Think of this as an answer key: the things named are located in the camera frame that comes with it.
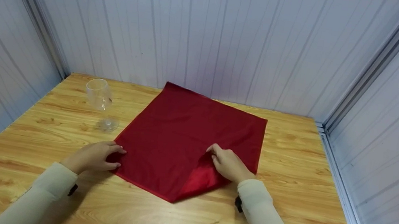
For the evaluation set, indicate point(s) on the person's left index finger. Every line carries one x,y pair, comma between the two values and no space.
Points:
117,148

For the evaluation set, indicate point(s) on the black wrist band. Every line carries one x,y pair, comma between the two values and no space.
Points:
72,189
239,205

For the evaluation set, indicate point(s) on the person's right hand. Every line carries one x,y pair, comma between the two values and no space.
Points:
231,165

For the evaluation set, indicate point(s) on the red cloth napkin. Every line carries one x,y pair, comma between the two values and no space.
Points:
184,133

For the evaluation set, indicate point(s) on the person's left hand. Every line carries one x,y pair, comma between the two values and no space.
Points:
92,156

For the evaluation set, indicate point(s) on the person's left thumb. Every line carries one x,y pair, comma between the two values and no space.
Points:
112,165

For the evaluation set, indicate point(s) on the person's right fingers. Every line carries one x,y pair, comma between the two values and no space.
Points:
215,154

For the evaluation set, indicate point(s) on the person's left forearm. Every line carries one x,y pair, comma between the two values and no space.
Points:
37,198

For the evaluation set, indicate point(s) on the clear wine glass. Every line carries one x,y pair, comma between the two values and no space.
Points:
99,99

